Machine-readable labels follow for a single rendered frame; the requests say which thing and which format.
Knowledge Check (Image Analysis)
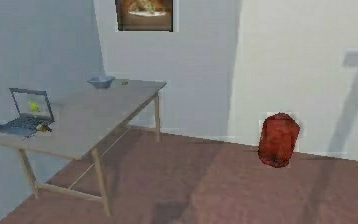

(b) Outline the gray laptop yellow star logo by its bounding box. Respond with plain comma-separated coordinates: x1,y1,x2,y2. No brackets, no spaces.
0,87,56,138

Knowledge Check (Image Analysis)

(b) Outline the blue-grey bowl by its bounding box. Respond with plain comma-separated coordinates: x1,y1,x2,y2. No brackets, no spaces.
87,75,116,90

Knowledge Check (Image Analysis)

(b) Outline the light wooden table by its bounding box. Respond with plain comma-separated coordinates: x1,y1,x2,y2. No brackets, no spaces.
0,78,168,218

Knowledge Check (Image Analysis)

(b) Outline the red bin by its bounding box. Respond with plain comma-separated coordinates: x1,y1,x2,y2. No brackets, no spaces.
257,112,301,169

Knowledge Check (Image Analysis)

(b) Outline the brown framed picture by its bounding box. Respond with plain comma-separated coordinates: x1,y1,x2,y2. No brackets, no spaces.
114,0,180,33

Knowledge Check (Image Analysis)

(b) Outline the small yellow and black object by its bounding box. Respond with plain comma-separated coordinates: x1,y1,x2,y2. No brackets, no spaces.
35,122,53,133

